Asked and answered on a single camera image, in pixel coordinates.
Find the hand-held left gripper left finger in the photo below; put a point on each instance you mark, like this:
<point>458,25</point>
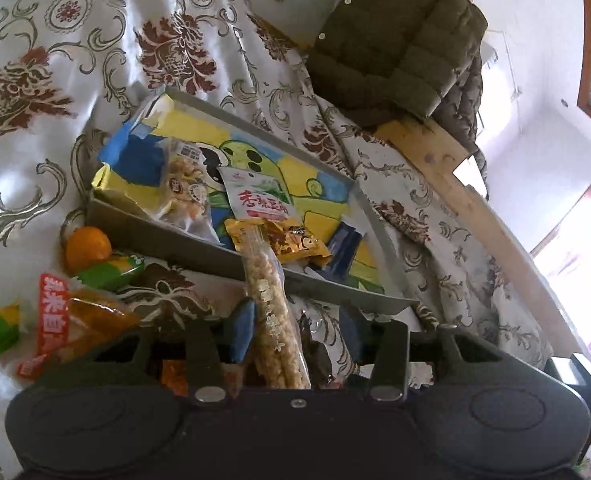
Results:
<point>240,335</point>

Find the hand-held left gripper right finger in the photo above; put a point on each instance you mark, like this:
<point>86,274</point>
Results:
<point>358,340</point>

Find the long clear puffed snack packet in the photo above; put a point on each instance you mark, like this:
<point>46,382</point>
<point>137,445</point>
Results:
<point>270,310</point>

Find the dark blue snack packet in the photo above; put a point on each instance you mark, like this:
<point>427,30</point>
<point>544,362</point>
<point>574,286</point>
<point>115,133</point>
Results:
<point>343,252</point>

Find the yellow snack packet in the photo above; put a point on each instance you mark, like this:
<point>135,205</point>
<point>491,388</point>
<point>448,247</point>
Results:
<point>295,245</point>

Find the grey tray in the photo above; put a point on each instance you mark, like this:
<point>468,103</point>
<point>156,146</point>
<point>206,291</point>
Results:
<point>175,250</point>

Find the white red-label snack packet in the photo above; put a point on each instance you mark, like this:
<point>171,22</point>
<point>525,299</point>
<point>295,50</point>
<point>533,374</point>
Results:
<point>260,200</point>

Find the red orange snack packet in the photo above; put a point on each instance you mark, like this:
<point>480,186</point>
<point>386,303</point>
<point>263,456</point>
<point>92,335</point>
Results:
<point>90,315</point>

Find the clear mixed snack packet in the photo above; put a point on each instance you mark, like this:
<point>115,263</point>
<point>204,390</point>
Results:
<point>185,185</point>

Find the orange fruit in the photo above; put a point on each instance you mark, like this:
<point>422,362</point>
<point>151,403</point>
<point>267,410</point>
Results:
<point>87,250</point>

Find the yellow cartoon printed sheet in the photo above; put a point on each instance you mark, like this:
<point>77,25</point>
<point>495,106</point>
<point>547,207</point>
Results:
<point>320,195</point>

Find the olive puffer jacket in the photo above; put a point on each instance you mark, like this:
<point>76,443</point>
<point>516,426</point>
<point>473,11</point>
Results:
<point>395,45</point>

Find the floral printed blanket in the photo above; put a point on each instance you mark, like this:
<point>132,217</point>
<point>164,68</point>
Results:
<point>50,85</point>

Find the wooden bed frame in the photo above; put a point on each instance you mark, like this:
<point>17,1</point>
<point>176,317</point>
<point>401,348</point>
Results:
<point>440,155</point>

